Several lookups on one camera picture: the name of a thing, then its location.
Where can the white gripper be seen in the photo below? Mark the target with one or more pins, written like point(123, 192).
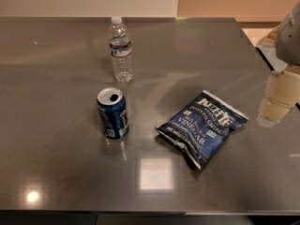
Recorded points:
point(289, 39)

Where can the clear plastic water bottle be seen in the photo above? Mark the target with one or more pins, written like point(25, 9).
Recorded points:
point(120, 50)

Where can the blue kettle chip bag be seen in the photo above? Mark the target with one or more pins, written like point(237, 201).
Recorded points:
point(202, 126)

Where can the blue soda can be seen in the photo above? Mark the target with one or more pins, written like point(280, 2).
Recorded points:
point(112, 107)

